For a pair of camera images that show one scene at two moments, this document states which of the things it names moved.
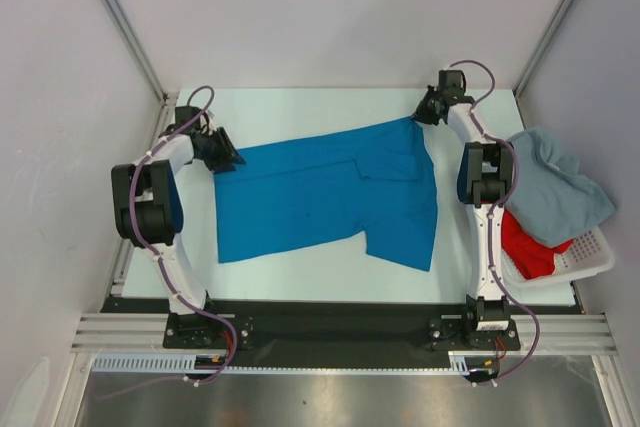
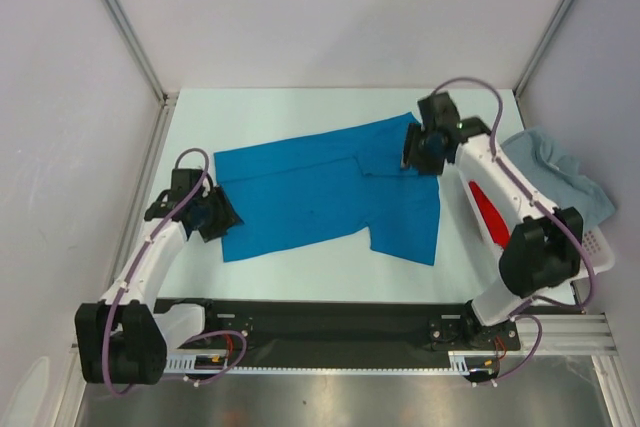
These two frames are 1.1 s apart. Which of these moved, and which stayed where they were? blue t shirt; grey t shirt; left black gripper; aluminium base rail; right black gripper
Moved: right black gripper; left black gripper
Stayed: grey t shirt; blue t shirt; aluminium base rail
